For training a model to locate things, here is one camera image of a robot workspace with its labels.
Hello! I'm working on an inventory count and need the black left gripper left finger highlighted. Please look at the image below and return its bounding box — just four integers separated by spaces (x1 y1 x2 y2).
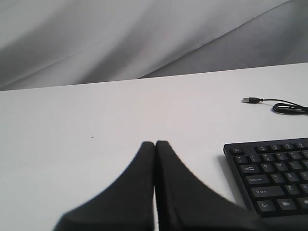
54 141 154 231

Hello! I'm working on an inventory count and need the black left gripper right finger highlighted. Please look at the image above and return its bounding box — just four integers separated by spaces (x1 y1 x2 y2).
155 141 267 231

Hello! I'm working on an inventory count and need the black acer keyboard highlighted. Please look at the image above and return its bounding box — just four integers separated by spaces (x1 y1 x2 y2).
223 138 308 218

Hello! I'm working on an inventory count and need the grey backdrop cloth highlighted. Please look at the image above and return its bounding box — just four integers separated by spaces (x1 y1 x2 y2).
0 0 308 90

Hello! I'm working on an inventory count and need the black USB cable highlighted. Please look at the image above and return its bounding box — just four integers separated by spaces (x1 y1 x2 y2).
242 96 308 116

